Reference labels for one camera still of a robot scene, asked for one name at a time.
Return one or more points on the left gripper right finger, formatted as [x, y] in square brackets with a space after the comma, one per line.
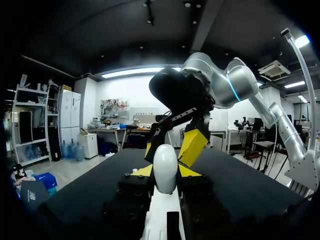
[197, 195]

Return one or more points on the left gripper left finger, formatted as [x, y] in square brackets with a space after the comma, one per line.
[132, 195]

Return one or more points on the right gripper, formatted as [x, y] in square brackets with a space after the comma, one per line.
[175, 87]

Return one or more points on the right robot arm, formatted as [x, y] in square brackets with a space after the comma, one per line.
[240, 82]

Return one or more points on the white earbud case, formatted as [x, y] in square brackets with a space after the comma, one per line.
[165, 165]

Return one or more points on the white plate with black stands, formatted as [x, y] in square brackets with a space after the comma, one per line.
[160, 220]

